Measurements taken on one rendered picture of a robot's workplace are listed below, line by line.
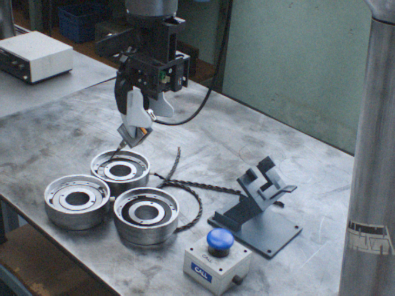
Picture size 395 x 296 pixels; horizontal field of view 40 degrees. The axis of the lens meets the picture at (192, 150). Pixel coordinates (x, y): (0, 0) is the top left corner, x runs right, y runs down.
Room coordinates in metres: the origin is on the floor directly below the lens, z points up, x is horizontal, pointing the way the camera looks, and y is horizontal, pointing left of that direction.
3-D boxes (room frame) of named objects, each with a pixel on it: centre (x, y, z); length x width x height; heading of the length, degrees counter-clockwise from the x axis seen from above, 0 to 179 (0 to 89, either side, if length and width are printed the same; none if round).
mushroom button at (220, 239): (0.60, -0.05, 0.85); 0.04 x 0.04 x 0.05
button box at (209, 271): (0.60, -0.06, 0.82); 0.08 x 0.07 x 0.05; 50
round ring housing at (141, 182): (0.80, 0.13, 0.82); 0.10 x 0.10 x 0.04
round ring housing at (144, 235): (0.69, 0.06, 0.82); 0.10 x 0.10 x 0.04
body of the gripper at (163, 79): (0.77, 0.07, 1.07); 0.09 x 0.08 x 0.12; 53
